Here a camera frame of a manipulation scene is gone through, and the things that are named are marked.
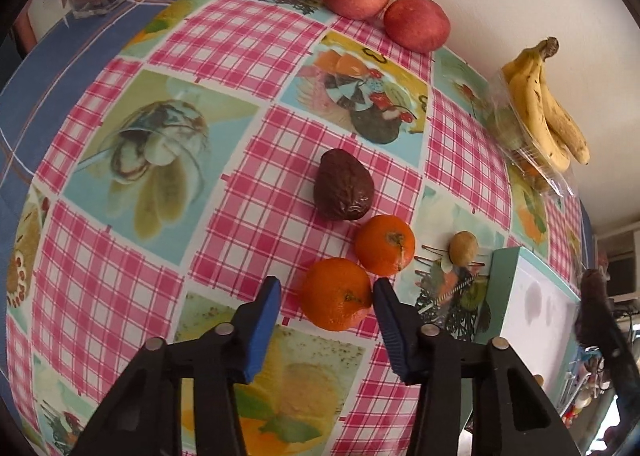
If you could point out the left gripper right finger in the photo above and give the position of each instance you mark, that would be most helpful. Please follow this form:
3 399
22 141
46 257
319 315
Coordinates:
400 326

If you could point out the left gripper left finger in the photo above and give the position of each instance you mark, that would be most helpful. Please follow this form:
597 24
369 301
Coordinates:
260 317

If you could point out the orange tangerine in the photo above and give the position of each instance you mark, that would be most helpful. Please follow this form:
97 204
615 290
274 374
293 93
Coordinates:
335 294
385 245

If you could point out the brown kiwi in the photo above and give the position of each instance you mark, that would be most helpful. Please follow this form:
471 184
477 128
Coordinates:
463 248

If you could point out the small dark avocado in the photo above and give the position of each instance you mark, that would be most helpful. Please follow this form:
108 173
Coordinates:
344 188

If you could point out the white tray with teal rim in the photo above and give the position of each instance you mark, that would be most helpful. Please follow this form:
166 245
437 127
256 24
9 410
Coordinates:
532 308

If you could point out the pink checkered fruit tablecloth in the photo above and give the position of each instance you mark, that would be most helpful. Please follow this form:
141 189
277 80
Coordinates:
184 175

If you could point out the clear plastic fruit container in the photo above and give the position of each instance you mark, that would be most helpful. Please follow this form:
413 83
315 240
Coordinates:
518 145

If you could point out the white shelf unit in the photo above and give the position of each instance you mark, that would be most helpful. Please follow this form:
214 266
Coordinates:
618 256

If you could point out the upper yellow banana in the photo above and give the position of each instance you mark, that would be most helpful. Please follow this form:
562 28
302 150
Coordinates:
562 124

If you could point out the yellow banana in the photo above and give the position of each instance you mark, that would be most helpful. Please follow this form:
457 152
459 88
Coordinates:
562 124
522 76

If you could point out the lower yellow banana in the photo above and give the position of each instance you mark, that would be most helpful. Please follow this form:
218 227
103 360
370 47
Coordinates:
522 76

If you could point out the large red apple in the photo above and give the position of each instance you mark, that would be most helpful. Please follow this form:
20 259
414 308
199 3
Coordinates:
420 26

